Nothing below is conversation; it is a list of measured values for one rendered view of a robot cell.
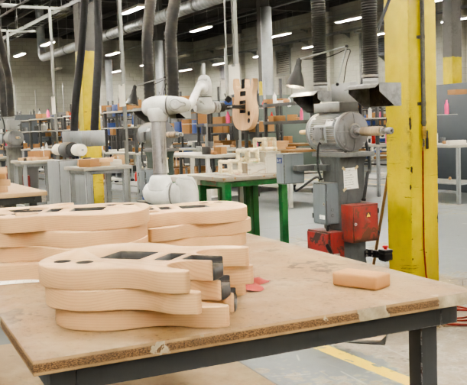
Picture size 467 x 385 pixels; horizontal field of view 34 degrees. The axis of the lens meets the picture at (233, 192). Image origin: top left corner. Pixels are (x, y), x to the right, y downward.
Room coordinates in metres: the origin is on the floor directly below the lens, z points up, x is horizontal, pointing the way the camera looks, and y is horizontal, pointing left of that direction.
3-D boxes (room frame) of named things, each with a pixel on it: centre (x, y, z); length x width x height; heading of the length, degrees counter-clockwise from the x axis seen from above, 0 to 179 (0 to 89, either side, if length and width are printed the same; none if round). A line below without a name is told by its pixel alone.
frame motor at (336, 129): (5.07, -0.69, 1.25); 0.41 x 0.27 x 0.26; 29
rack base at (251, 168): (6.06, -0.12, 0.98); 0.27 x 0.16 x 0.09; 29
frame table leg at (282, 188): (5.96, -0.39, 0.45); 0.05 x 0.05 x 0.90; 29
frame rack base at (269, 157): (6.14, -0.26, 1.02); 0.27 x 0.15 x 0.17; 29
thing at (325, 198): (4.94, -0.59, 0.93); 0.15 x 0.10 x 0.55; 29
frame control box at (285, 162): (5.03, -0.44, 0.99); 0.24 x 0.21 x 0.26; 29
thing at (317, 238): (4.93, -0.58, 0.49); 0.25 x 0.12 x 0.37; 29
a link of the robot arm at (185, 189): (5.35, 0.33, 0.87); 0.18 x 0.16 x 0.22; 73
